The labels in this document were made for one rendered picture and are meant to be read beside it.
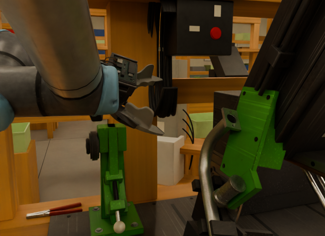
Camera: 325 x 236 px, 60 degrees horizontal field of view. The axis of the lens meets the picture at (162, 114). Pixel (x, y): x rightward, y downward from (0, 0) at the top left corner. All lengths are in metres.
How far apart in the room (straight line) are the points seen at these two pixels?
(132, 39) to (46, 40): 0.60
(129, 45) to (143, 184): 0.44
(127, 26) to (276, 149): 0.52
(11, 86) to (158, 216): 0.56
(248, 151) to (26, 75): 0.44
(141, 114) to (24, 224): 0.54
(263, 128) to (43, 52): 0.44
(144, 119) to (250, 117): 0.24
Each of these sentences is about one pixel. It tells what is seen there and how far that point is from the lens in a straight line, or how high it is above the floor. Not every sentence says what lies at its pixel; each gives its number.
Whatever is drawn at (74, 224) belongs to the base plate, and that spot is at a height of 0.90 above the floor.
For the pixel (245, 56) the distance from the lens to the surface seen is 8.81.
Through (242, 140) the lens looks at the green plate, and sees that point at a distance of 0.65.
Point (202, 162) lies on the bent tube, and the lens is 0.72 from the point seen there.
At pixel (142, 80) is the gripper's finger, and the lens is 0.62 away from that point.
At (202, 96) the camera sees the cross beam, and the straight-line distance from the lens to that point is 1.04.
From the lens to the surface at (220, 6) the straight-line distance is 0.85.
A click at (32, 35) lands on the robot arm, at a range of 0.28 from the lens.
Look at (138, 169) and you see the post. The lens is 0.92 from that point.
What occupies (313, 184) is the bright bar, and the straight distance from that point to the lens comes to 0.70.
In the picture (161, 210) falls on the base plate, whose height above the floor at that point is 0.90.
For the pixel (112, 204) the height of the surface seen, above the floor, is 0.99.
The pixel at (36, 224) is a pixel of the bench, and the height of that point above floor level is 0.88.
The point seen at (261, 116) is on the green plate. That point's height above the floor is 1.22.
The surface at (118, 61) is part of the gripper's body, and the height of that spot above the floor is 1.33.
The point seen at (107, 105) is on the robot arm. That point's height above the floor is 1.27.
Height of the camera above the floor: 1.32
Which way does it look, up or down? 10 degrees down
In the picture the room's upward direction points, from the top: straight up
